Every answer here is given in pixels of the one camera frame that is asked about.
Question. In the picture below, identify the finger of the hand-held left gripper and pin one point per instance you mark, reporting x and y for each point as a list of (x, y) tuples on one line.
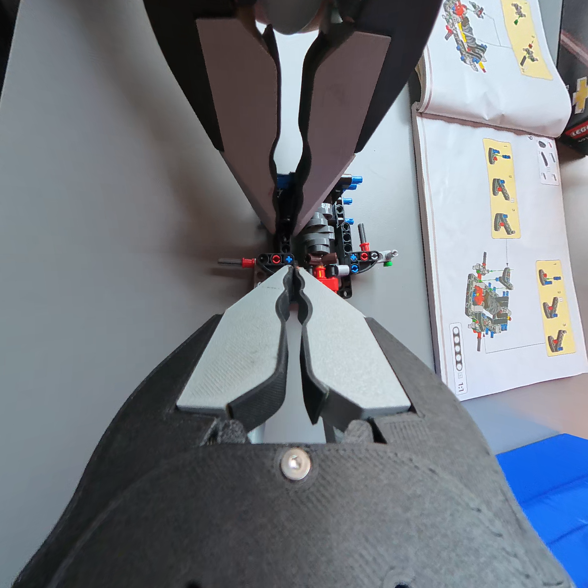
[(340, 101), (243, 101)]

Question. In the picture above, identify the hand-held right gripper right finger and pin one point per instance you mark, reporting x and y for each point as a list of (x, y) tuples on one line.
[(353, 363)]

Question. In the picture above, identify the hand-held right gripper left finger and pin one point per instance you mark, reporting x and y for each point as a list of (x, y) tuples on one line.
[(234, 358)]

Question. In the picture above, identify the black angled lego piece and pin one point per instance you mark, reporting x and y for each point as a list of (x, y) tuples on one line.
[(266, 266)]

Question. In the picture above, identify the black frame lego assembly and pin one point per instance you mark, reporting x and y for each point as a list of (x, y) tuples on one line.
[(321, 229)]

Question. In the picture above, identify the open lego instruction booklet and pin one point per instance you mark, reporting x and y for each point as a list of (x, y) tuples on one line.
[(459, 206)]

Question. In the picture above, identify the black lego box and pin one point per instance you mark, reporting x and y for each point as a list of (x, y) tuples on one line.
[(574, 55)]

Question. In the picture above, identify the blue plastic bin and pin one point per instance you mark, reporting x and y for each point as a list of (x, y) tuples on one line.
[(551, 505)]

